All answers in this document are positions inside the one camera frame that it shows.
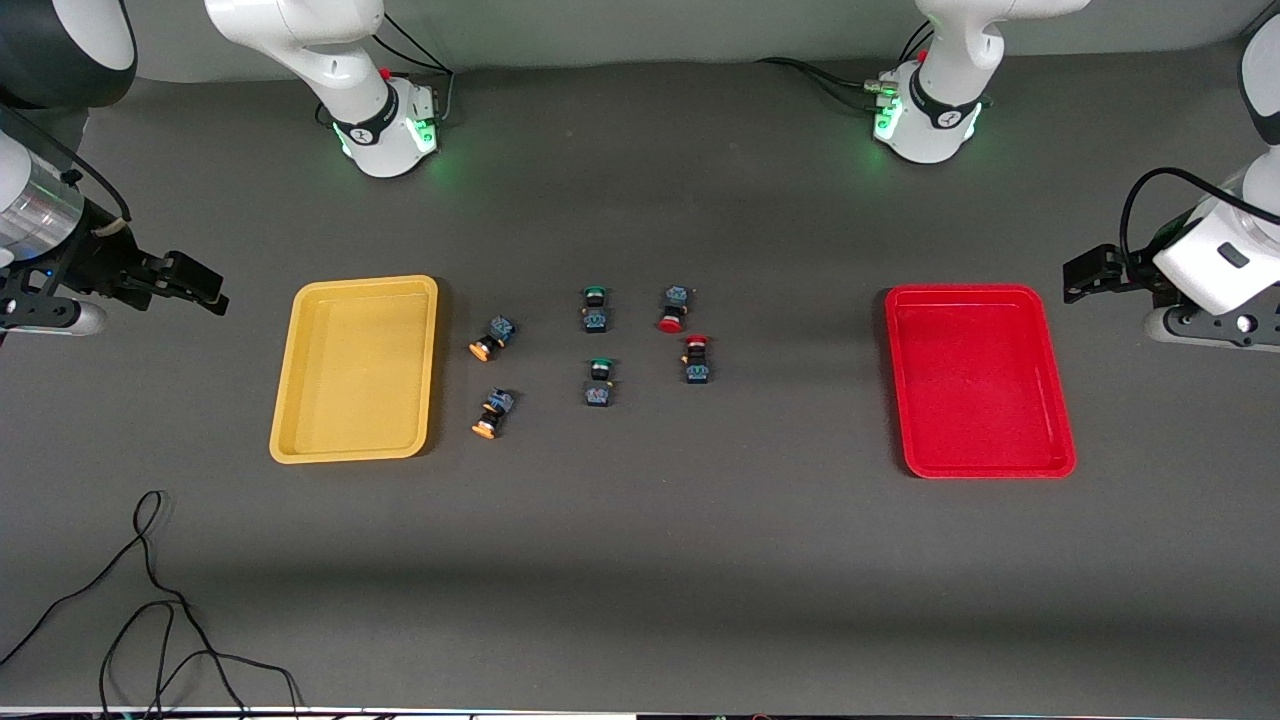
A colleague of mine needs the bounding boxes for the yellow push button switch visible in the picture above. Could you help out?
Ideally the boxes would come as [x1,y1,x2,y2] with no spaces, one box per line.
[468,316,518,363]
[471,389,517,440]

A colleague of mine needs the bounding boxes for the red plastic tray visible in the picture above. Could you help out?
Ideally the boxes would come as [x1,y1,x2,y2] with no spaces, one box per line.
[885,284,1078,480]

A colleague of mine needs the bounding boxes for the yellow plastic tray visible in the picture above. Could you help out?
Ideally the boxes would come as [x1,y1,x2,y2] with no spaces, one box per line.
[269,275,440,465]

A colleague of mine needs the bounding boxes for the black left arm wrist cable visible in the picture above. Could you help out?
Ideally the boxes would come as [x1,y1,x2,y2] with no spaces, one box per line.
[1119,167,1253,293]

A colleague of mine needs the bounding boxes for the black arm wrist cable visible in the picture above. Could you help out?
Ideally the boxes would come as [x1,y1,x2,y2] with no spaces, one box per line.
[1119,167,1253,293]
[0,104,133,223]

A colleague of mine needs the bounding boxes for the black right arm wrist cable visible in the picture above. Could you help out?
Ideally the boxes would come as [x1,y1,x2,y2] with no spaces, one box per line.
[0,104,133,223]

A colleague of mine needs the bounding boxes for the loose thin black cable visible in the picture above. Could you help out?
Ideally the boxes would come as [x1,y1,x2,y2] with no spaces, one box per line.
[0,489,303,720]

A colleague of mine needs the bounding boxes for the black right arm base cables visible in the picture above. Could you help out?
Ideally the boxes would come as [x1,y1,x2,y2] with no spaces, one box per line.
[316,10,457,131]

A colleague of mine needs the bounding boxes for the black arm base cables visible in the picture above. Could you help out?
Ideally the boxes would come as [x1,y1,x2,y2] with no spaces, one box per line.
[755,18,936,113]
[316,10,457,131]

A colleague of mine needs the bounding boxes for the black left arm base cables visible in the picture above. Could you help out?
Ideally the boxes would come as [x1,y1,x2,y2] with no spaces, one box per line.
[755,18,936,113]

